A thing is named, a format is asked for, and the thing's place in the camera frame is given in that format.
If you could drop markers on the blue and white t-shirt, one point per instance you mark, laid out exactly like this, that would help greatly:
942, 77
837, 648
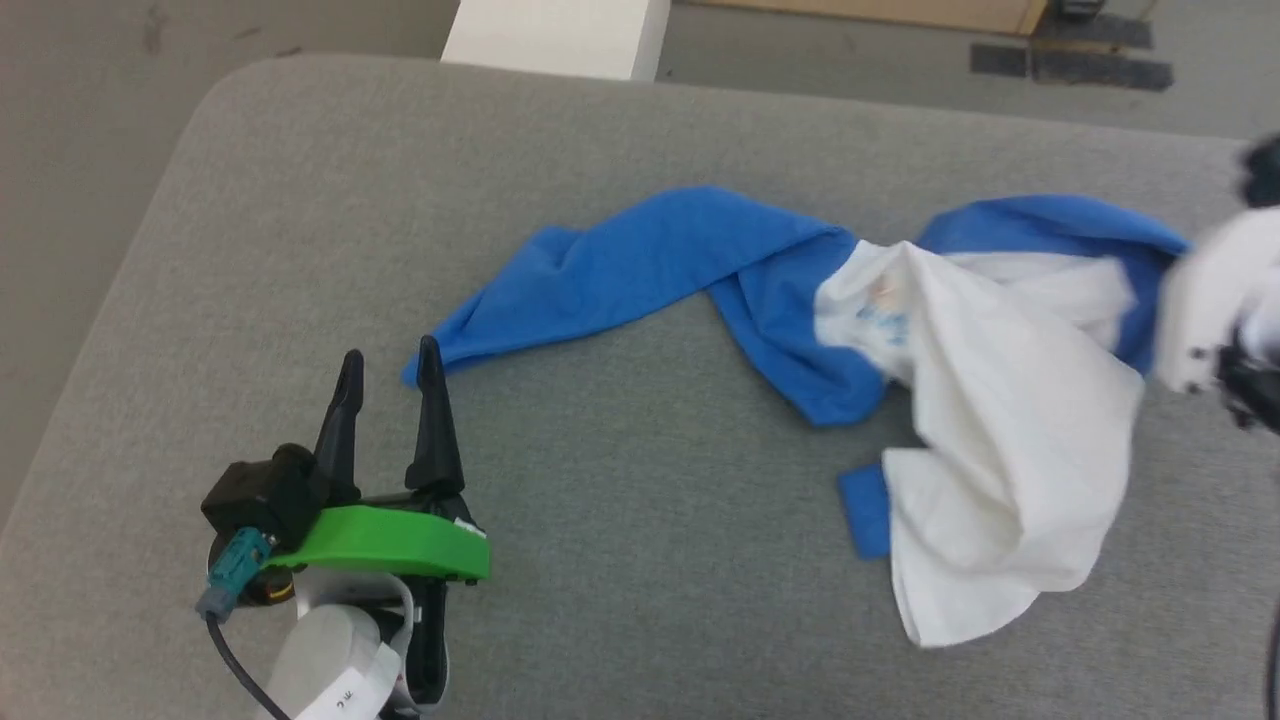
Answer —
650, 260

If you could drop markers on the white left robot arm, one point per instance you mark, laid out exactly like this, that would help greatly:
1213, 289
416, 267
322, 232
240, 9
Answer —
320, 660

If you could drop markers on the light wooden board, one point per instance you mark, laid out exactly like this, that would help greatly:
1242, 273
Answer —
900, 10

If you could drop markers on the grey fabric sofa seat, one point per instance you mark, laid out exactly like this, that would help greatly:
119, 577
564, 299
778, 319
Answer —
600, 550

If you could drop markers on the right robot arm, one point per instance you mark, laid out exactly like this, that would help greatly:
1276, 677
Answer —
1264, 170

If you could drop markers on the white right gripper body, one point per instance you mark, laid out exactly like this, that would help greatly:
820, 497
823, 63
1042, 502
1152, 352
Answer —
1210, 290

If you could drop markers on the white rectangular pillar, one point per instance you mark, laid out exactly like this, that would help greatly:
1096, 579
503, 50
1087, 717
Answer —
560, 35

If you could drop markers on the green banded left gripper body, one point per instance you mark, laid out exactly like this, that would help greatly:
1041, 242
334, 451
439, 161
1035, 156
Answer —
390, 540

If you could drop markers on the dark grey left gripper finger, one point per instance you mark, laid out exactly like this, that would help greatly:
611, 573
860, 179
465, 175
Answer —
342, 430
434, 430

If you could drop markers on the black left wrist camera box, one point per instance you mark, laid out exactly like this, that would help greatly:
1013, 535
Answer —
262, 495

